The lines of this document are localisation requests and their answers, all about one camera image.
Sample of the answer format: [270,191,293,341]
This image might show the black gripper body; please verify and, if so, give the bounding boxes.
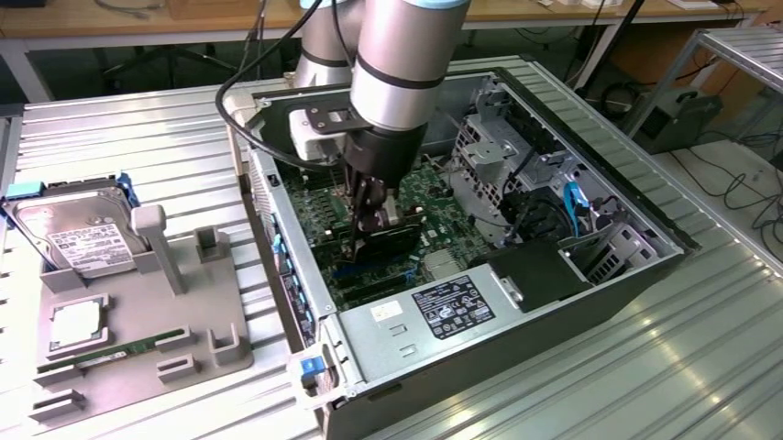
[338,121,430,194]

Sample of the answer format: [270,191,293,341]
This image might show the black graphics card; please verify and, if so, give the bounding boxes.
[349,206,426,277]

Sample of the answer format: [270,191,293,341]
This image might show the green motherboard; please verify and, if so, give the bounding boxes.
[273,153,497,314]

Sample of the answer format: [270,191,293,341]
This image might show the silver chipset heatsink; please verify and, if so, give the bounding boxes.
[421,250,466,281]

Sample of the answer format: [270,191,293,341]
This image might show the silver metal drive cage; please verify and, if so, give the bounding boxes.
[450,76,582,236]

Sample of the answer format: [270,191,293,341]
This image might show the silver power supply unit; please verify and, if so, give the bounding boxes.
[333,261,596,387]

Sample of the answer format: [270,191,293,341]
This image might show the black plastic shroud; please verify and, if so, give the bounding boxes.
[484,243,593,314]

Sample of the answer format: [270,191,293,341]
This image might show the open black PC case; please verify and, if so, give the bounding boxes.
[220,54,701,440]

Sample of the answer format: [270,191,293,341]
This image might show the blue case latch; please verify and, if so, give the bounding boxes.
[297,356,326,382]

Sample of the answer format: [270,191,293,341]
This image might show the grey parts rack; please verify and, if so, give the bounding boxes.
[25,203,256,425]

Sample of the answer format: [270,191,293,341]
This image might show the wooden desk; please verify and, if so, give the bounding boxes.
[0,0,773,103]

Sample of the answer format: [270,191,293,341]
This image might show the hard disk in blue carrier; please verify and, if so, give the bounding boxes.
[0,170,142,281]

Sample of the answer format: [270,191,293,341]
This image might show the black box device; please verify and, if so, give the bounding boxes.
[632,90,725,156]

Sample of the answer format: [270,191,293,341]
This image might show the green RAM stick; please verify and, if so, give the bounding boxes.
[34,326,188,373]

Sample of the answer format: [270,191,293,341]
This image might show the silver CPU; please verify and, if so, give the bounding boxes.
[46,303,106,350]

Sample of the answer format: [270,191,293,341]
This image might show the metal slat side table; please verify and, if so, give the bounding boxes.
[622,27,783,143]

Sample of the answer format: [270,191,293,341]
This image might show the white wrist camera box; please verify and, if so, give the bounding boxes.
[285,105,369,162]

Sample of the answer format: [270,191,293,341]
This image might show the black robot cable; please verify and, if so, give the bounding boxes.
[214,0,345,172]

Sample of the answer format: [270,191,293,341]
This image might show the blue SATA wire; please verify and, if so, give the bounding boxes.
[564,180,593,240]

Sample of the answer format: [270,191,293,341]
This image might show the black floor cables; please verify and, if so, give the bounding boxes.
[665,132,783,239]

